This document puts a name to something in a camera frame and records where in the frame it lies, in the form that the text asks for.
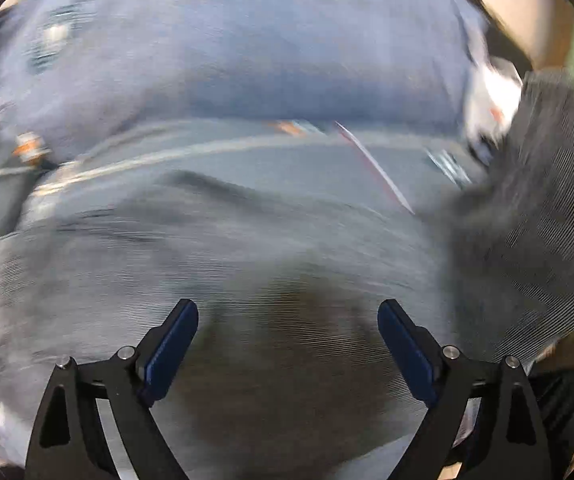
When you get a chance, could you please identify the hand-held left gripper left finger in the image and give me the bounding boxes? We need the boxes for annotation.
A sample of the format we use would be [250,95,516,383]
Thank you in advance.
[24,298,199,480]

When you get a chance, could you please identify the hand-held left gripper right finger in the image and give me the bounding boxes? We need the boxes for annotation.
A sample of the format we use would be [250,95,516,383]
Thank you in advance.
[377,298,553,480]

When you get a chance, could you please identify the grey denim pants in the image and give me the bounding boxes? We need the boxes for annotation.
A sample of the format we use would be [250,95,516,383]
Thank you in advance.
[0,70,574,480]

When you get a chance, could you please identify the grey star-print bedsheet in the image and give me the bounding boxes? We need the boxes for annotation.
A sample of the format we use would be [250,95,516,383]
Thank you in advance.
[0,120,488,241]

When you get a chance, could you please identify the white paper bag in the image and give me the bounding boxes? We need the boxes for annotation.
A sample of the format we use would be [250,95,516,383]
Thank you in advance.
[464,57,523,156]

